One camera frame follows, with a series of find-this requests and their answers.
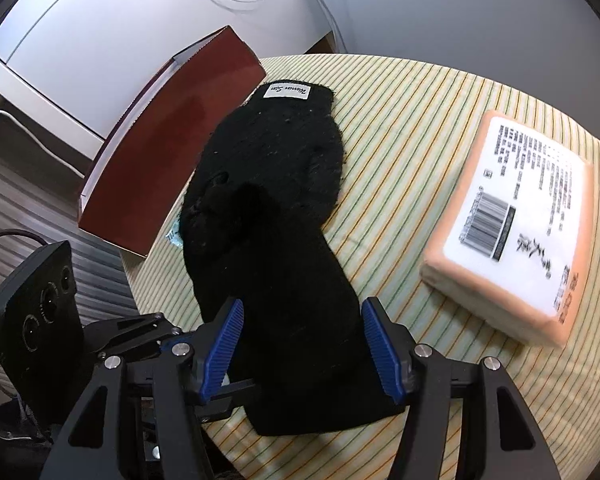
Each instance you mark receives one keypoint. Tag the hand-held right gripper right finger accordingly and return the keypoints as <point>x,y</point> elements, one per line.
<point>380,350</point>

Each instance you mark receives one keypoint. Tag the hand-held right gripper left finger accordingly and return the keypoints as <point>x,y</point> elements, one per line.
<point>225,350</point>

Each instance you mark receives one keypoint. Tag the black fuzzy cloth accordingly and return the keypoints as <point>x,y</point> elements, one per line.
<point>280,260</point>

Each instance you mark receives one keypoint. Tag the light blue packet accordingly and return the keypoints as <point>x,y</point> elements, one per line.
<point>175,238</point>

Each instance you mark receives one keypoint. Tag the striped yellow tablecloth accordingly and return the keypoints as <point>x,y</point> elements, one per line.
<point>405,135</point>

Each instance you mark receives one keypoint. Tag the dark red cardboard box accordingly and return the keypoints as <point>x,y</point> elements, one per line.
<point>180,125</point>

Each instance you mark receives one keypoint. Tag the white cabinet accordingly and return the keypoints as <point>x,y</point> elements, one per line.
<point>80,35</point>

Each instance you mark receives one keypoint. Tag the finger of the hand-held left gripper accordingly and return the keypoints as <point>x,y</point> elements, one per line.
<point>240,386</point>
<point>135,327</point>

